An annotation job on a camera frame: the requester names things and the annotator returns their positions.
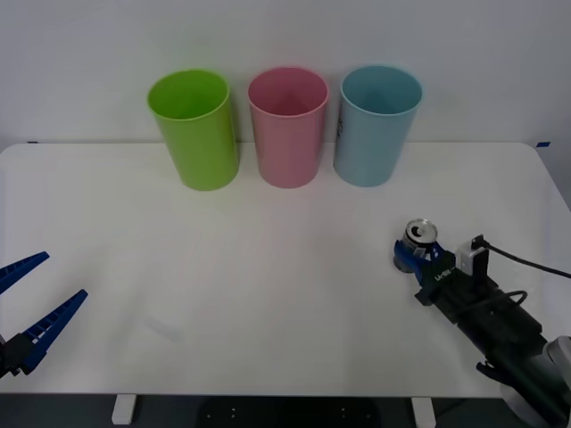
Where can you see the pale blue plastic bin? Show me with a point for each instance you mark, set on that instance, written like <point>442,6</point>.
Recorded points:
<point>370,147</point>

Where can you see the silver drink can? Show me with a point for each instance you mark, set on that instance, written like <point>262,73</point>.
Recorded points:
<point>420,232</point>

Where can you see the white table leg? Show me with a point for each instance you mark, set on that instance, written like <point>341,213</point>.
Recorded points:
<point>423,412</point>
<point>122,409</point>

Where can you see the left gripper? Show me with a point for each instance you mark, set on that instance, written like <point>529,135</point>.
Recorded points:
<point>3,359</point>

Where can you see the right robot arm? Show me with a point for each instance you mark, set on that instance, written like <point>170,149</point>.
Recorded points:
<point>526,370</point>

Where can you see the pink plastic bin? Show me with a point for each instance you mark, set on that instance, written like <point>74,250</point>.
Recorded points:
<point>285,151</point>

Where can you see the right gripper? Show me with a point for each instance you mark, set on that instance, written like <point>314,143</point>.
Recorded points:
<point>486,312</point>

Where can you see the green plastic bin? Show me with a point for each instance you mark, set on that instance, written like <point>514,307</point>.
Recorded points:
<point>201,147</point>

